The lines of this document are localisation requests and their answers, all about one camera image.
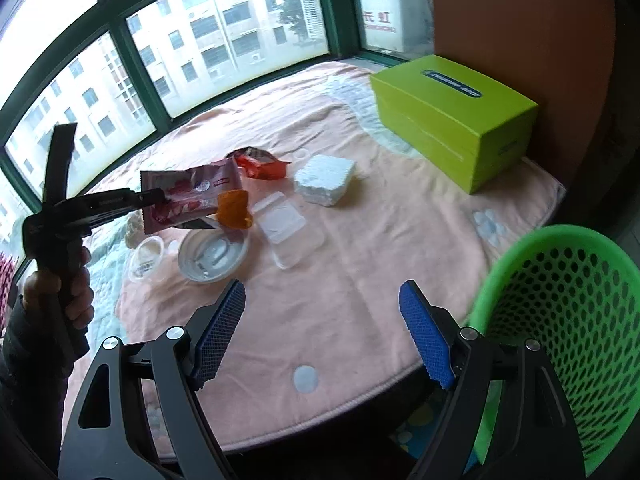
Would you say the small clear plastic cup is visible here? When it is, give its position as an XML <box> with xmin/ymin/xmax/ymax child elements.
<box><xmin>127</xmin><ymin>235</ymin><xmax>166</xmax><ymax>282</ymax></box>

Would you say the green window frame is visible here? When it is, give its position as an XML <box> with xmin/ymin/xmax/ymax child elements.
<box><xmin>0</xmin><ymin>0</ymin><xmax>432</xmax><ymax>281</ymax></box>

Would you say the clear plastic container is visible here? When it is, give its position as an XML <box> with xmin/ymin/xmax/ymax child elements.
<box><xmin>249</xmin><ymin>190</ymin><xmax>326</xmax><ymax>269</ymax></box>

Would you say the green cardboard box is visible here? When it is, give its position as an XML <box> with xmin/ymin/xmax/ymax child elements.
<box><xmin>369</xmin><ymin>54</ymin><xmax>540</xmax><ymax>195</ymax></box>

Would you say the person's left hand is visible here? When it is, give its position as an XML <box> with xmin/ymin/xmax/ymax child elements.
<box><xmin>25</xmin><ymin>247</ymin><xmax>94</xmax><ymax>331</ymax></box>

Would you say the orange snack wrapper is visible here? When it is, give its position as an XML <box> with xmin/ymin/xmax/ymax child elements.
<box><xmin>216</xmin><ymin>188</ymin><xmax>255</xmax><ymax>230</ymax></box>

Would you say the white foam block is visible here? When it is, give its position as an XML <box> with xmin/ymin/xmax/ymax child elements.
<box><xmin>293</xmin><ymin>154</ymin><xmax>357</xmax><ymax>207</ymax></box>

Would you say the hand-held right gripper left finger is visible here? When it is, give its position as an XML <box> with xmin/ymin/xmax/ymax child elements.
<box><xmin>59</xmin><ymin>279</ymin><xmax>247</xmax><ymax>480</ymax></box>

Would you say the red snack wrapper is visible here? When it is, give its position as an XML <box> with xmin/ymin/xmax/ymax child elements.
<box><xmin>226</xmin><ymin>147</ymin><xmax>292</xmax><ymax>181</ymax></box>

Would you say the person's left forearm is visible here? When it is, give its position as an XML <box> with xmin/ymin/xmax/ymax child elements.
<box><xmin>0</xmin><ymin>295</ymin><xmax>92</xmax><ymax>480</ymax></box>

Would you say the green perforated plastic basket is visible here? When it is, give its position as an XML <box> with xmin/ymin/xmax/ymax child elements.
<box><xmin>466</xmin><ymin>224</ymin><xmax>640</xmax><ymax>480</ymax></box>

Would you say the blue patterned cloth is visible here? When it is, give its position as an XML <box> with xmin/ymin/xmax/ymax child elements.
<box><xmin>394</xmin><ymin>385</ymin><xmax>482</xmax><ymax>467</ymax></box>

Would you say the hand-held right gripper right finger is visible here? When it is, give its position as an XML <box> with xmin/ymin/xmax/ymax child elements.
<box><xmin>398</xmin><ymin>280</ymin><xmax>586</xmax><ymax>480</ymax></box>

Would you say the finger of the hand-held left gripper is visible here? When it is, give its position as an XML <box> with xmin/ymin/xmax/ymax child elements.
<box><xmin>90</xmin><ymin>201</ymin><xmax>168</xmax><ymax>226</ymax></box>
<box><xmin>87</xmin><ymin>187</ymin><xmax>168</xmax><ymax>211</ymax></box>

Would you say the white outdoor unit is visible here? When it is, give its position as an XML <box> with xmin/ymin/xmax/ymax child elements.
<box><xmin>352</xmin><ymin>0</ymin><xmax>432</xmax><ymax>54</ymax></box>

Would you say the white round lid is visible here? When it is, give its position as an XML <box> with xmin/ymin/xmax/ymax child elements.
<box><xmin>177</xmin><ymin>226</ymin><xmax>250</xmax><ymax>284</ymax></box>

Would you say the white paper trash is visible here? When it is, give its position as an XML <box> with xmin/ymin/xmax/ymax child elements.
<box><xmin>140</xmin><ymin>156</ymin><xmax>242</xmax><ymax>234</ymax></box>

